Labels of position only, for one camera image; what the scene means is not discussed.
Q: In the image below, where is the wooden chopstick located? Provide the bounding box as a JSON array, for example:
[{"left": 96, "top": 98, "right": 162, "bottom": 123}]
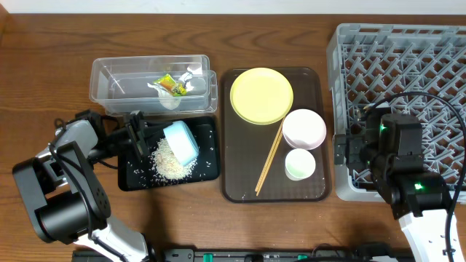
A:
[
  {"left": 256, "top": 123, "right": 285, "bottom": 197},
  {"left": 254, "top": 116, "right": 285, "bottom": 194}
]

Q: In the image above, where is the yellow round plate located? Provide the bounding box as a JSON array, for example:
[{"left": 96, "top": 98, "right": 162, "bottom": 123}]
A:
[{"left": 229, "top": 68, "right": 294, "bottom": 125}]

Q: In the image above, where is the left black cable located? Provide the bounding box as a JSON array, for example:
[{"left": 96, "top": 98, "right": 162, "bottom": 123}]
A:
[{"left": 49, "top": 118, "right": 127, "bottom": 262}]

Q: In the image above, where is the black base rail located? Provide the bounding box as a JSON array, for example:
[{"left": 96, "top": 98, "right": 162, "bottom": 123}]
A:
[{"left": 71, "top": 248, "right": 415, "bottom": 262}]

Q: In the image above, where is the grey plastic dishwasher rack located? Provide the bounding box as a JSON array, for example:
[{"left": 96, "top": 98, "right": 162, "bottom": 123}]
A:
[{"left": 326, "top": 23, "right": 465, "bottom": 190}]

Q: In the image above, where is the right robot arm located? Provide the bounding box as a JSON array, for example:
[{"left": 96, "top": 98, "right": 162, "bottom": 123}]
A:
[{"left": 333, "top": 113, "right": 465, "bottom": 261}]

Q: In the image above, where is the black plastic tray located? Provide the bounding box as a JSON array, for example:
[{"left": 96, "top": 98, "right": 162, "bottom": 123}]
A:
[{"left": 118, "top": 116, "right": 221, "bottom": 191}]

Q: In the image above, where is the right black cable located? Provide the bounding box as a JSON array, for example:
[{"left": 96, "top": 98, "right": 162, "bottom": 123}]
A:
[{"left": 360, "top": 90, "right": 466, "bottom": 262}]

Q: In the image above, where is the pile of white rice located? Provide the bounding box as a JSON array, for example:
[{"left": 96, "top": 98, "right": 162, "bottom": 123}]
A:
[{"left": 130, "top": 137, "right": 213, "bottom": 183}]

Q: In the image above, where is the pink round bowl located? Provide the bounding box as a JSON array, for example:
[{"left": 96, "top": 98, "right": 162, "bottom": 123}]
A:
[{"left": 283, "top": 109, "right": 327, "bottom": 150}]

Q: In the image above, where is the white tissue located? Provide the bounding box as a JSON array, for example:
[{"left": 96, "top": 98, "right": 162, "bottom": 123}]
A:
[{"left": 147, "top": 72, "right": 193, "bottom": 110}]

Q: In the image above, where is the brown plastic serving tray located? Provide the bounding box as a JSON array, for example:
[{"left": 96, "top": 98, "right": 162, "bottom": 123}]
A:
[{"left": 221, "top": 68, "right": 331, "bottom": 203}]

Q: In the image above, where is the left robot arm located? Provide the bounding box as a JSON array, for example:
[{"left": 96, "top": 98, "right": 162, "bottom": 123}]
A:
[{"left": 12, "top": 110, "right": 169, "bottom": 261}]

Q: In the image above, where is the black cable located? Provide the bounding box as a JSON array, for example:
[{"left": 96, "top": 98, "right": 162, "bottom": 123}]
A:
[
  {"left": 49, "top": 118, "right": 127, "bottom": 262},
  {"left": 360, "top": 90, "right": 466, "bottom": 262}
]

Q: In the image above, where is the light blue bowl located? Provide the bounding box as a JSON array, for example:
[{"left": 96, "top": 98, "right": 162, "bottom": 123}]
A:
[{"left": 163, "top": 121, "right": 199, "bottom": 166}]

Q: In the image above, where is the clear plastic waste bin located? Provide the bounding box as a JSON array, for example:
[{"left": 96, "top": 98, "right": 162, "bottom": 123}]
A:
[{"left": 90, "top": 55, "right": 218, "bottom": 116}]

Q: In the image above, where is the green orange snack wrapper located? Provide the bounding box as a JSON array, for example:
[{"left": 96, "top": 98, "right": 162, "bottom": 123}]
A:
[{"left": 153, "top": 74, "right": 187, "bottom": 96}]

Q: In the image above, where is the white green cup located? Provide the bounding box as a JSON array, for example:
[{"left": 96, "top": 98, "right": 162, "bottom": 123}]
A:
[{"left": 285, "top": 148, "right": 316, "bottom": 181}]

